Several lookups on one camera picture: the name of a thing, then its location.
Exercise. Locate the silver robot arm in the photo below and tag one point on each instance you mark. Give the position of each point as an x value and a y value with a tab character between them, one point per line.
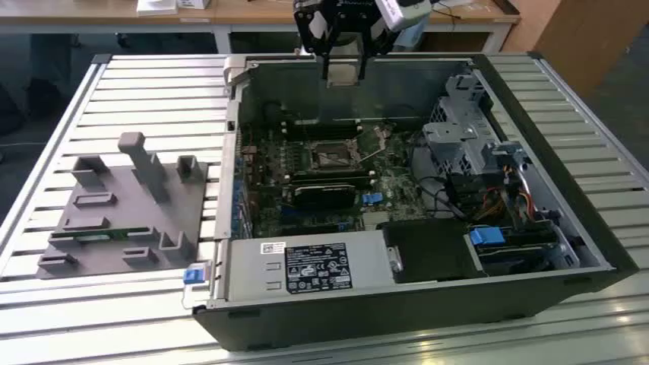
414	38

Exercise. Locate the black PC case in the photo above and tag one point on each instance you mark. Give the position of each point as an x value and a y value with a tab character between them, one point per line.
355	323

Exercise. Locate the green motherboard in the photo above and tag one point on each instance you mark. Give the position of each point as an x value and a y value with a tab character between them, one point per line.
395	182

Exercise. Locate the CPU socket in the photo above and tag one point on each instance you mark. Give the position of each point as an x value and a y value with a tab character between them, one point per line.
333	156

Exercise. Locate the wooden cabinet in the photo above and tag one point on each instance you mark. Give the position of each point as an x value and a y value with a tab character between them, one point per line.
583	38

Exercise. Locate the metal disk bay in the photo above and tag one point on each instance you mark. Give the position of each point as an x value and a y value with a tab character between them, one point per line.
563	254

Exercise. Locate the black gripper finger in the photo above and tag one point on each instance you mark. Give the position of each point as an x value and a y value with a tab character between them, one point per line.
363	66
326	66

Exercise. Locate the black graphics card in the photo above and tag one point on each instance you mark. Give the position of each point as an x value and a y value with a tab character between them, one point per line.
325	197

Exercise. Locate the wooden desk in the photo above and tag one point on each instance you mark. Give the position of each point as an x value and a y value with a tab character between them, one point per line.
243	11

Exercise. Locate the silver board heat sink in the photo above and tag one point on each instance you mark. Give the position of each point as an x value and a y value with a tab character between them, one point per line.
377	220

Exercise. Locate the grey parts rack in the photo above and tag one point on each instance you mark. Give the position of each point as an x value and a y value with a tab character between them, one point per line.
127	213

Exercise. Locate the plain white box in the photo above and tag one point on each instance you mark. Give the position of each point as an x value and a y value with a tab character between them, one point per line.
158	7

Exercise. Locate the grey power supply unit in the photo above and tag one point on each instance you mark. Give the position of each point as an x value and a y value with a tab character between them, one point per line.
254	270

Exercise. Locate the green RAM stick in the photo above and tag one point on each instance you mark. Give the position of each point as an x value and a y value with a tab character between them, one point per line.
119	232

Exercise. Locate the black plastic shroud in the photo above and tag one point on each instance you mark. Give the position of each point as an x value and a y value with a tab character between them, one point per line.
431	251

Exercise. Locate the silver CPU chip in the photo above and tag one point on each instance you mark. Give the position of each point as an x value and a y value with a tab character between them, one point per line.
345	74

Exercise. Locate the white printed box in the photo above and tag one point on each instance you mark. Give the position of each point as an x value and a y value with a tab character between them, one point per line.
195	4

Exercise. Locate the blue board connector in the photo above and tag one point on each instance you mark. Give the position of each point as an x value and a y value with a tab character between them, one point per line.
373	199

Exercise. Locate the blue disk carrier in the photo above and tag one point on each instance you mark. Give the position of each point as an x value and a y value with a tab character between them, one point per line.
487	237

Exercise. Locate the metal drive cage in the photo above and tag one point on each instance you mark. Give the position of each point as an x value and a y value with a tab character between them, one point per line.
456	140

